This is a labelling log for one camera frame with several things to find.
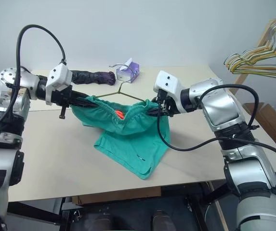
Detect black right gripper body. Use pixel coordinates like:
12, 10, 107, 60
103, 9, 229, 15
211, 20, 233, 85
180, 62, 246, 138
156, 89, 177, 118

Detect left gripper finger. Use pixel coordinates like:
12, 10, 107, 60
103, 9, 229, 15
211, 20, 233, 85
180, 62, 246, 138
69, 98, 102, 108
70, 90, 92, 99

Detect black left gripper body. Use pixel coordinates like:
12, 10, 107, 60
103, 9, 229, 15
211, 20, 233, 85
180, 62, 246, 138
52, 85, 74, 120

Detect gold wire clothes hanger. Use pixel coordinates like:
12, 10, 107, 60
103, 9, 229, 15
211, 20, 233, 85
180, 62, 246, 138
93, 63, 145, 103

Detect green shorts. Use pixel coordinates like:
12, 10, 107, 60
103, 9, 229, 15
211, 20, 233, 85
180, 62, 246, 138
70, 95, 171, 180

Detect wooden hanger rack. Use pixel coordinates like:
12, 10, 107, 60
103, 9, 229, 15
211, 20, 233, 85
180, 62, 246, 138
234, 19, 276, 93

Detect dark rolled garment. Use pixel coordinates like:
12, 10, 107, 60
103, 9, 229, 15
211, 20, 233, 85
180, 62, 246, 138
70, 69, 117, 85

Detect purple tissue box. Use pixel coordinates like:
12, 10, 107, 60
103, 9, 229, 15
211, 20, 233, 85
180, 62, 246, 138
116, 61, 140, 84

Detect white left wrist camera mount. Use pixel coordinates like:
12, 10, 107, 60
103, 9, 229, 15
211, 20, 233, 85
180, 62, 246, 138
45, 63, 73, 105

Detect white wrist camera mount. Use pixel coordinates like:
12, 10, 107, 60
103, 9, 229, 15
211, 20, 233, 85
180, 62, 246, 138
45, 63, 73, 105
153, 70, 182, 97

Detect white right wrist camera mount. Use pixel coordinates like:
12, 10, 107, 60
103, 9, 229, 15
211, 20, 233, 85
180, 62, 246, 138
153, 70, 182, 97

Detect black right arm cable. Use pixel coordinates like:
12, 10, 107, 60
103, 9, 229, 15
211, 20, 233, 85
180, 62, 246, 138
156, 84, 276, 191

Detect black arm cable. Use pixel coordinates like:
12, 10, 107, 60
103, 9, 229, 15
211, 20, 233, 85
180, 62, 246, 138
0, 24, 67, 142
156, 84, 276, 191

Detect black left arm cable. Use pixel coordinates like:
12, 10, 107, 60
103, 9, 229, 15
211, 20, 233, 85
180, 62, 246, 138
0, 24, 67, 142

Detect wire hanger on rack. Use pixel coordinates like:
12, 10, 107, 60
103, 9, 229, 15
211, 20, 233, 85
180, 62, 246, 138
223, 24, 276, 73
230, 23, 276, 79

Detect bunch of wire hangers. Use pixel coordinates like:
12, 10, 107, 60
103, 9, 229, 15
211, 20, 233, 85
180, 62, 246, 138
226, 25, 276, 76

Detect black table frame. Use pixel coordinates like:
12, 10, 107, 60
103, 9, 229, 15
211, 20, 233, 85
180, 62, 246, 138
7, 180, 227, 231

